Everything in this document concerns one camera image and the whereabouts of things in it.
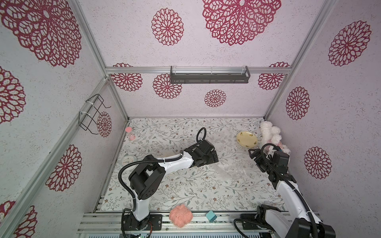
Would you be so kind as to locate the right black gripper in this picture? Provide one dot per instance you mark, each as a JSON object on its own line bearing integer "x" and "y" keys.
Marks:
{"x": 257, "y": 157}

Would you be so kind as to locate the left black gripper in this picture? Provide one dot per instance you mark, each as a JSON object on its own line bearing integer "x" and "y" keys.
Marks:
{"x": 213, "y": 158}

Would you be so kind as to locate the cream dinner plate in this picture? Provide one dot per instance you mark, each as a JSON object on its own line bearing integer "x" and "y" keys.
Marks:
{"x": 247, "y": 139}

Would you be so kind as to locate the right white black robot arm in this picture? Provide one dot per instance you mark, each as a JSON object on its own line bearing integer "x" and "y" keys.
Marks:
{"x": 305, "y": 223}

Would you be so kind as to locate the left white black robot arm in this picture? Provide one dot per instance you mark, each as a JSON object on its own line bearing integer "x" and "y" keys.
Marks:
{"x": 142, "y": 178}

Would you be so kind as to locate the white plush poodle pink shirt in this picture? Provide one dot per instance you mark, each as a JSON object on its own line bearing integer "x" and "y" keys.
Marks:
{"x": 271, "y": 134}

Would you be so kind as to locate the teal small cube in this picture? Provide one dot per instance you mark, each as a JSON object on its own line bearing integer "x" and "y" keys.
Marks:
{"x": 211, "y": 216}

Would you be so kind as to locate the pink fluffy ball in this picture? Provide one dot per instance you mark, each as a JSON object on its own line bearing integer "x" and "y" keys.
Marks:
{"x": 180, "y": 216}

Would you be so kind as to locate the small pink cup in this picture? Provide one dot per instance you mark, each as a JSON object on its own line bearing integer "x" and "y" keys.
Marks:
{"x": 132, "y": 137}

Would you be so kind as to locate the white round clock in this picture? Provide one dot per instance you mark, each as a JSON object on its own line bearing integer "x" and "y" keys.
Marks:
{"x": 127, "y": 159}

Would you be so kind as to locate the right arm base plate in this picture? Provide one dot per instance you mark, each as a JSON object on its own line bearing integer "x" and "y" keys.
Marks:
{"x": 253, "y": 225}

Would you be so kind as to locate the black wall shelf rail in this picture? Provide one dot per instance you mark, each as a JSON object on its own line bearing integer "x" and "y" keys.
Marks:
{"x": 210, "y": 78}

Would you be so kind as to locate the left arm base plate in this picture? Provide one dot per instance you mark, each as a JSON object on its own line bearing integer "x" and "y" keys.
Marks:
{"x": 151, "y": 223}

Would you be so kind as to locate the black wire wall rack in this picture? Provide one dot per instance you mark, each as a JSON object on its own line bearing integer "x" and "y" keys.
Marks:
{"x": 88, "y": 116}

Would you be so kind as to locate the aluminium front rail frame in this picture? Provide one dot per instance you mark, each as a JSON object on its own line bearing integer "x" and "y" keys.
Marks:
{"x": 108, "y": 224}

